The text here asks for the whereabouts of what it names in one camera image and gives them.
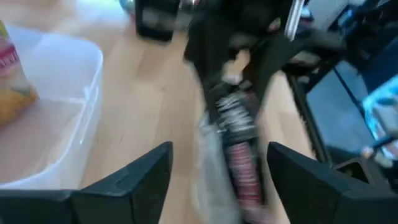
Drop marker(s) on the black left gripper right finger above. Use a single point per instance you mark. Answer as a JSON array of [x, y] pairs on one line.
[[304, 193]]

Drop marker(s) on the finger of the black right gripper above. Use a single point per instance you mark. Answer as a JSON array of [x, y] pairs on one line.
[[206, 56], [273, 59]]

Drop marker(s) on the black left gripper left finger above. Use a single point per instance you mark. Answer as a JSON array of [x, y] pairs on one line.
[[146, 186]]

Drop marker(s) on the black red fire noodle pack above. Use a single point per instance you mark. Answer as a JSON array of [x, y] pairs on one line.
[[242, 174]]

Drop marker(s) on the green pink lime shrimp pack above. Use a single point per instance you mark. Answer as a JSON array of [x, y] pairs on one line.
[[12, 87]]

